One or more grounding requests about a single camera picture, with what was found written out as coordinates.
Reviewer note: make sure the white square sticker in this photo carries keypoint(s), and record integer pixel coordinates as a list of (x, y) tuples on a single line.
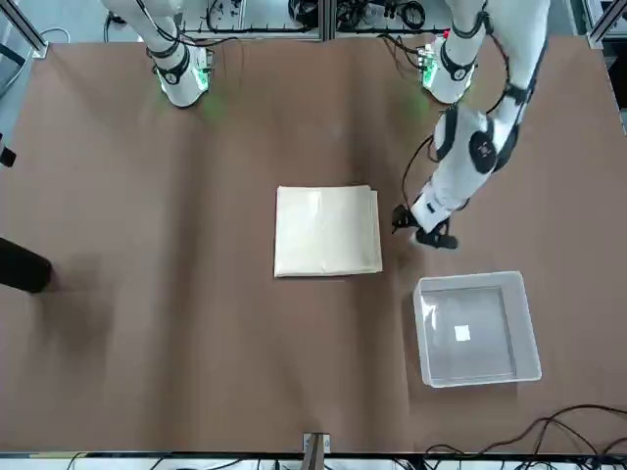
[(462, 333)]

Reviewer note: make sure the aluminium post behind arms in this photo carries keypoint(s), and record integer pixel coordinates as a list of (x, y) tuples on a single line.
[(325, 19)]

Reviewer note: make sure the aluminium camera post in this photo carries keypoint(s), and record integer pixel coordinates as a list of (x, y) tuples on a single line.
[(316, 450)]

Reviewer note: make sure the clear plastic box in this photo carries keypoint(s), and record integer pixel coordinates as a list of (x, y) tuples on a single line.
[(470, 303)]

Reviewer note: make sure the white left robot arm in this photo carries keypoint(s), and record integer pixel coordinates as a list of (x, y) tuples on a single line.
[(460, 161)]

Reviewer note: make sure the black cylinder vase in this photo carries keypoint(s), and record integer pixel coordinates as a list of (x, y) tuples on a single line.
[(24, 267)]

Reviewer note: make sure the aluminium rail behind arms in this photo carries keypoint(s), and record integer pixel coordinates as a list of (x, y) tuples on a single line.
[(255, 33)]

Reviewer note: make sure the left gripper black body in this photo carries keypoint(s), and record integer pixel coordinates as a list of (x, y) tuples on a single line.
[(431, 239)]

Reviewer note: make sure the cream tablecloth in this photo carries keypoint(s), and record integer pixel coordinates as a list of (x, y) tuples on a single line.
[(328, 230)]

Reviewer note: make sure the aluminium corner frame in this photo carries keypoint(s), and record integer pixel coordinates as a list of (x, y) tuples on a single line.
[(24, 29), (605, 24)]

